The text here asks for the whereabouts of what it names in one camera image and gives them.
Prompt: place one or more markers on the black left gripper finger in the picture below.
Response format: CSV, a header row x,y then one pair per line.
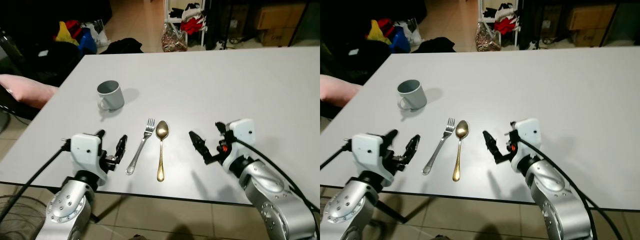
x,y
121,147
412,147
390,136
100,134

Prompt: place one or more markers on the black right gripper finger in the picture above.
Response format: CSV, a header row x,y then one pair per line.
x,y
200,145
220,129
492,145
513,129

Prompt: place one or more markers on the silver fork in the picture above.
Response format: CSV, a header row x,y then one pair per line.
x,y
440,145
141,145

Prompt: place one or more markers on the gold spoon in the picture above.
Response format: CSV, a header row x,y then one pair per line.
x,y
161,131
462,131

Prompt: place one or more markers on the grey ceramic mug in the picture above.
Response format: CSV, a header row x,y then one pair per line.
x,y
113,98
415,97

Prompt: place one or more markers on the black table leg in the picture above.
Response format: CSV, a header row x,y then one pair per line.
x,y
107,211
395,211

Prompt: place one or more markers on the black bag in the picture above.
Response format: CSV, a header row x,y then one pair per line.
x,y
122,46
434,45

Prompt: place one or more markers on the blue bag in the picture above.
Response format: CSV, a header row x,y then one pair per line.
x,y
401,41
88,42

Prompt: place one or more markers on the patterned brown bag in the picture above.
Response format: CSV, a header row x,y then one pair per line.
x,y
174,39
487,38

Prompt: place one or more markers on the white metal rack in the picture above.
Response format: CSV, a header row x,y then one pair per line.
x,y
518,30
204,30

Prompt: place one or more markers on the white plastic bag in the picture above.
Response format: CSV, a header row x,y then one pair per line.
x,y
98,32
413,31

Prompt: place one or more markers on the red garment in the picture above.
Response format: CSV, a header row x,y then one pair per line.
x,y
506,25
192,25

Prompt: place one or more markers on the yellow cloth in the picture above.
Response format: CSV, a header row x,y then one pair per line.
x,y
375,32
62,34

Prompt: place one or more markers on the small cardboard box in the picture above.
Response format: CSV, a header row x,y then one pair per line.
x,y
277,37
590,38

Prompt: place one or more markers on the red cloth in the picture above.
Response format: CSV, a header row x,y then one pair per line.
x,y
74,27
386,26

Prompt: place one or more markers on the large cardboard box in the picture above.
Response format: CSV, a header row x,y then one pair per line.
x,y
590,17
277,17

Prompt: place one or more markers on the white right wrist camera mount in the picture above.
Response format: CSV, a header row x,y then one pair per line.
x,y
528,137
242,137

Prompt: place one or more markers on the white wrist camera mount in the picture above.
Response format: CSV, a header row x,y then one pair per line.
x,y
528,137
85,152
242,137
366,152

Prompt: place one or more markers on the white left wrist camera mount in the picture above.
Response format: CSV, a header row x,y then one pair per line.
x,y
366,152
85,152

